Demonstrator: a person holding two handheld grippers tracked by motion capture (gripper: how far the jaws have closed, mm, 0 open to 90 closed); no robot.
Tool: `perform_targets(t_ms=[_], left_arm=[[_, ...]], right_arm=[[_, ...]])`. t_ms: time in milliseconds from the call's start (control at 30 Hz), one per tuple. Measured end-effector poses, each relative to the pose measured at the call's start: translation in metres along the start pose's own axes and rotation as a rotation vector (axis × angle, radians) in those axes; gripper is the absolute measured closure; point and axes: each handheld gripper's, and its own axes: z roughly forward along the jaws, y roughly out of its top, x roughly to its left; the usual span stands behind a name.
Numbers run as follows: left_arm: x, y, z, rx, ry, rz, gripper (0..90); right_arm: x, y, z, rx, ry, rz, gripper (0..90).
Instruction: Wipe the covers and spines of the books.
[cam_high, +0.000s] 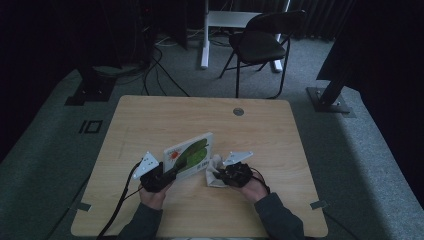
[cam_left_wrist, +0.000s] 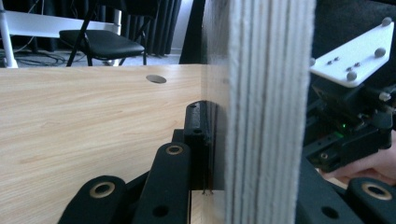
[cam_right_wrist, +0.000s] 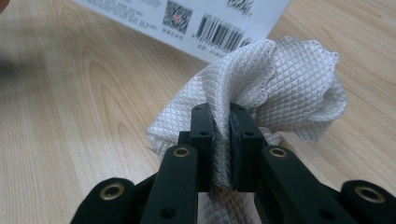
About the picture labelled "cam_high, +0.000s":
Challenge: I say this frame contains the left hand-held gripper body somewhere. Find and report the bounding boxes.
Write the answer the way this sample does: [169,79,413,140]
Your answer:
[132,151,176,193]

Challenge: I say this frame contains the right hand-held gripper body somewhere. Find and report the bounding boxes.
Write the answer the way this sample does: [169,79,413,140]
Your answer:
[222,151,254,188]

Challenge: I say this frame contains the beige cloth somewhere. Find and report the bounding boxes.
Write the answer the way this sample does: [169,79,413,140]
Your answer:
[205,154,232,188]

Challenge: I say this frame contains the person's left hand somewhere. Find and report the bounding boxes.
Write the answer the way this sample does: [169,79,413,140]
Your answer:
[139,182,174,211]

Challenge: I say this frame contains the person's right hand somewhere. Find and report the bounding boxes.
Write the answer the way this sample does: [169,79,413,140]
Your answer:
[233,179,269,204]

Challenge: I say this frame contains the grey tape strip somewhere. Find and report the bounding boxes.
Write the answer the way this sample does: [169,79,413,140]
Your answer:
[309,199,328,211]
[74,201,92,213]

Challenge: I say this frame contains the black floor tape marks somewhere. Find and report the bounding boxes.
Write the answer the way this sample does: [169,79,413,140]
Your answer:
[78,119,104,135]

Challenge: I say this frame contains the black stand base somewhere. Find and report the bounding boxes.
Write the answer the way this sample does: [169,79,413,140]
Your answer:
[64,64,118,107]

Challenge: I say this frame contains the black stand with metal base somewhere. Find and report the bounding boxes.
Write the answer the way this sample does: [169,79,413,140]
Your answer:
[306,78,356,118]

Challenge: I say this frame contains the black folding chair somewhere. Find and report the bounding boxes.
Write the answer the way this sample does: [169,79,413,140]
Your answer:
[218,9,307,100]

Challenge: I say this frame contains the red and black gripper wires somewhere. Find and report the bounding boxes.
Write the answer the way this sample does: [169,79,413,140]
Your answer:
[249,167,271,195]

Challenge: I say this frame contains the thick black gripper cable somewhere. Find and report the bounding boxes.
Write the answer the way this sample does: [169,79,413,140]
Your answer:
[96,161,143,239]

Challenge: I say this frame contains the black floor cables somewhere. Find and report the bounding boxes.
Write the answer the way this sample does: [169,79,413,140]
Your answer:
[141,46,191,98]

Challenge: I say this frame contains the white desk frame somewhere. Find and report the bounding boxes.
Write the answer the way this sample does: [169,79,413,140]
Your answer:
[200,0,291,73]

